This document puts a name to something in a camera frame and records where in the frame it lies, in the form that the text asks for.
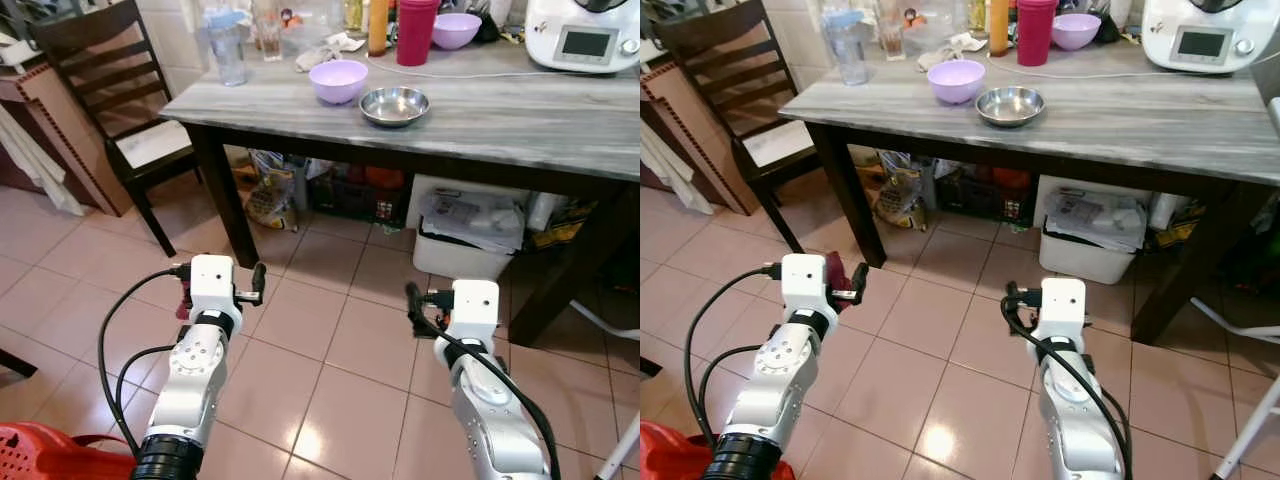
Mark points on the white kitchen machine with display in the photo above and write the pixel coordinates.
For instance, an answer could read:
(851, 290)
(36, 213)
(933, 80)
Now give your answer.
(585, 40)
(1200, 40)

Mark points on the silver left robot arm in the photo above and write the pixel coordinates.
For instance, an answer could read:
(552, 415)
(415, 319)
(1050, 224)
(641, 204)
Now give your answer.
(770, 380)
(190, 380)

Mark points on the dark furniture leg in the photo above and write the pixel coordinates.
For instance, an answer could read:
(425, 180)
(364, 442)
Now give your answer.
(15, 362)
(648, 366)

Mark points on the orange sauce bottle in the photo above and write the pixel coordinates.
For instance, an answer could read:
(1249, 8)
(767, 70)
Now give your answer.
(378, 28)
(998, 28)

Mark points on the clear lidded plastic container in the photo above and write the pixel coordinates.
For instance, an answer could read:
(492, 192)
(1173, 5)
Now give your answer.
(310, 25)
(930, 25)

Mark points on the stainless steel bowl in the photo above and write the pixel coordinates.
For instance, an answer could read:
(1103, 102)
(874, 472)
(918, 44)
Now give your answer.
(1010, 106)
(394, 106)

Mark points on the printed plastic bag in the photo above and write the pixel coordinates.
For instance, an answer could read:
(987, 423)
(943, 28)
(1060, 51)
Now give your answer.
(898, 195)
(270, 195)

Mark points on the black storage crate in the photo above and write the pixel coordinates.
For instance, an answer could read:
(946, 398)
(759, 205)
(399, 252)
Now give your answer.
(355, 195)
(980, 195)

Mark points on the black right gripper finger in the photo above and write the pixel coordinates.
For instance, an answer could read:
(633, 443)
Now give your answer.
(413, 295)
(1010, 292)

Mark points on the white folded slats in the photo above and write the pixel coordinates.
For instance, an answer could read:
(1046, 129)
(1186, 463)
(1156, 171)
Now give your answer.
(675, 175)
(35, 165)

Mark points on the crumpled grey white cloth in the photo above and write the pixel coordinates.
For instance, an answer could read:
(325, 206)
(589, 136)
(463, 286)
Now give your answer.
(330, 50)
(952, 50)

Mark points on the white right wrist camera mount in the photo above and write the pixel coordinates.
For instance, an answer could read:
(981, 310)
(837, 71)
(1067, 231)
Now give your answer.
(475, 310)
(1063, 310)

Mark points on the yellow black bag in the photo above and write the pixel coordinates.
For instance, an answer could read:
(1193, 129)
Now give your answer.
(555, 225)
(1175, 230)

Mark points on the lilac plastic bowl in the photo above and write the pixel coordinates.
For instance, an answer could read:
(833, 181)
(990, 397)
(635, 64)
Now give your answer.
(456, 30)
(956, 80)
(338, 80)
(1075, 30)

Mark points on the clear drinking glass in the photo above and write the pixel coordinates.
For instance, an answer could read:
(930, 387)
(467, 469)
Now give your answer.
(268, 35)
(891, 35)

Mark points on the white papers stack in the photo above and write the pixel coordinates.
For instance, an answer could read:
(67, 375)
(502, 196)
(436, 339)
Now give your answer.
(1095, 215)
(470, 215)

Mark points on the small black object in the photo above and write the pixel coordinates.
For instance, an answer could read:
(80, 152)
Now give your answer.
(1107, 27)
(487, 27)

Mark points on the white metal tube frame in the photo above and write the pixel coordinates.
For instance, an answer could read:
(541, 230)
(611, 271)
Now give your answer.
(600, 320)
(1245, 435)

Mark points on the dark table with grey top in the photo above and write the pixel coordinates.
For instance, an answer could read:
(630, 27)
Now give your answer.
(225, 200)
(847, 200)

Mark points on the clear pitcher with blue lid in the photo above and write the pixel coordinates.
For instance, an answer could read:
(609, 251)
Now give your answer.
(850, 50)
(226, 50)

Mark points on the brown cardboard board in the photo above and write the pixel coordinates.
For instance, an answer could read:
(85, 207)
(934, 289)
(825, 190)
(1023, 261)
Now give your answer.
(70, 130)
(700, 130)

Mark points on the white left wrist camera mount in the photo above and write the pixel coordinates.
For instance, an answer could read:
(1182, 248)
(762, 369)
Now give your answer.
(803, 285)
(212, 285)

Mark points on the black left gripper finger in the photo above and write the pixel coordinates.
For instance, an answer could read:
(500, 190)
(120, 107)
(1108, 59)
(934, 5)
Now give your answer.
(861, 280)
(259, 280)

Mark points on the magenta lidded plastic tumbler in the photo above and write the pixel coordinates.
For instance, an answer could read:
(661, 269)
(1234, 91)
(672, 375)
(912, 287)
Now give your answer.
(417, 35)
(1037, 35)

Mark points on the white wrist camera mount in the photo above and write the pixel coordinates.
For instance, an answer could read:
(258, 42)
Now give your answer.
(1063, 310)
(212, 285)
(803, 285)
(475, 310)

